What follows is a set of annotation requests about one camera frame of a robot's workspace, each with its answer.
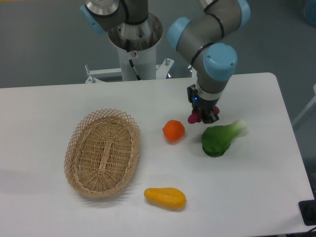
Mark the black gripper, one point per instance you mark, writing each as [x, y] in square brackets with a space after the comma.
[202, 107]

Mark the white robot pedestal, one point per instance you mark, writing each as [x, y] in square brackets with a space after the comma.
[137, 53]

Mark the yellow papaya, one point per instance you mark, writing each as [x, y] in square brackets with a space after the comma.
[169, 198]

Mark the orange fruit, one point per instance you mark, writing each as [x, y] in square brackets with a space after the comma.
[173, 130]

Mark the blue object top right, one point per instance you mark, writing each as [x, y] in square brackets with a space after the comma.
[310, 11]

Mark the purple sweet potato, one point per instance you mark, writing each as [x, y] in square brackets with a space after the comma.
[192, 120]

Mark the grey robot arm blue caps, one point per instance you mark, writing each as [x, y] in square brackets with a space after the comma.
[199, 43]

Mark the oval wicker basket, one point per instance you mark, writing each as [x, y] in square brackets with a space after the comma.
[103, 153]

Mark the black device at table edge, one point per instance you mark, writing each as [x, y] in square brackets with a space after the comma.
[308, 211]

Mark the green bok choy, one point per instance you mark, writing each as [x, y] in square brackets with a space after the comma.
[217, 139]

